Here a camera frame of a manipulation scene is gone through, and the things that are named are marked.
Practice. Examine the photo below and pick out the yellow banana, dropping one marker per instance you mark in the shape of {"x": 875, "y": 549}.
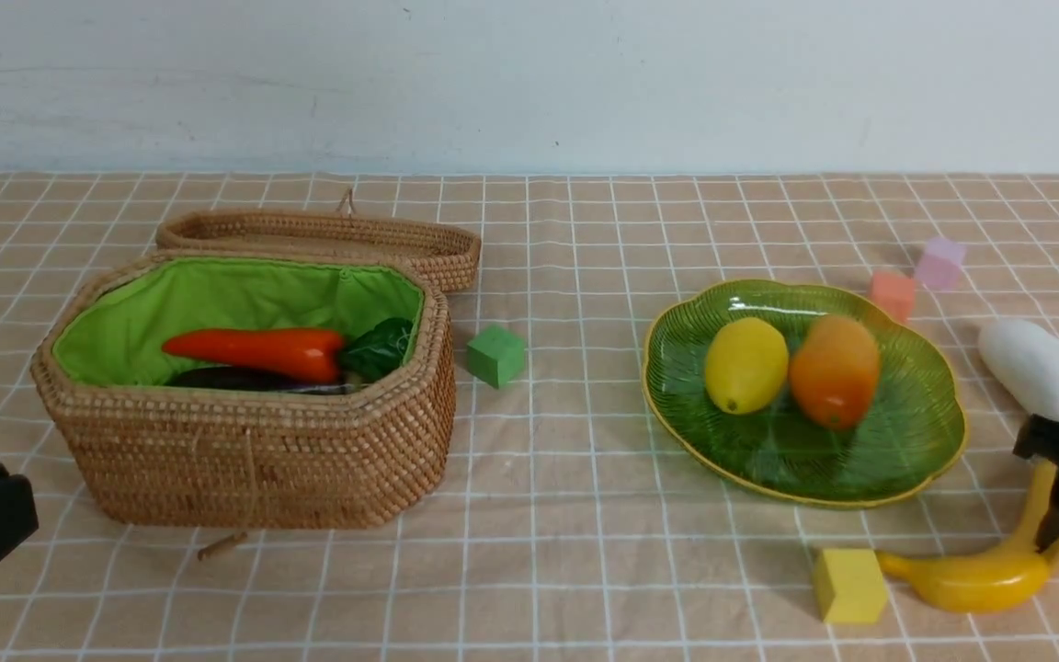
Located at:
{"x": 997, "y": 579}

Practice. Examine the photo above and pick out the orange mango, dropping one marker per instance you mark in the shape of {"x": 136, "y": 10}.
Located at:
{"x": 835, "y": 373}

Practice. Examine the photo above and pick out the purple eggplant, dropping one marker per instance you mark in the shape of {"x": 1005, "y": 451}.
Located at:
{"x": 234, "y": 378}

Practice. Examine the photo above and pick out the orange carrot with leaves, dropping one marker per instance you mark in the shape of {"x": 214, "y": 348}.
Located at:
{"x": 306, "y": 354}

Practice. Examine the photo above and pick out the green foam cube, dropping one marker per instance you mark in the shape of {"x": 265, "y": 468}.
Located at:
{"x": 496, "y": 356}

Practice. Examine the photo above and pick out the green glass leaf plate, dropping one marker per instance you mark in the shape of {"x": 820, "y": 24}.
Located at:
{"x": 915, "y": 430}

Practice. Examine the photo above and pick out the woven rattan basket lid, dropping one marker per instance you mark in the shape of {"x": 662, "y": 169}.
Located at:
{"x": 445, "y": 255}

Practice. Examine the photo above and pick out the yellow foam cube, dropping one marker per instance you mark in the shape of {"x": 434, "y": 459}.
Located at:
{"x": 849, "y": 587}

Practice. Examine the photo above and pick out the woven rattan basket green lining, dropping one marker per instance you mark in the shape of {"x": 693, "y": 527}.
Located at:
{"x": 153, "y": 454}

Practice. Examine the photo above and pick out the white radish with leaves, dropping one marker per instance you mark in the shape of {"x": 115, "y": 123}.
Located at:
{"x": 1024, "y": 358}

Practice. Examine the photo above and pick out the yellow lemon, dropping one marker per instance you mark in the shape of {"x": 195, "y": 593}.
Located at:
{"x": 746, "y": 366}

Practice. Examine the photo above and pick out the pink foam cube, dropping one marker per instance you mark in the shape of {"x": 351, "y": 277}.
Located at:
{"x": 940, "y": 265}

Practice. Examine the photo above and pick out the checkered beige tablecloth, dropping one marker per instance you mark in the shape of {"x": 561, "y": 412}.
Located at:
{"x": 570, "y": 526}

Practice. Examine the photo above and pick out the orange foam cube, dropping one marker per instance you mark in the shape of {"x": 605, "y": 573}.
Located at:
{"x": 894, "y": 293}

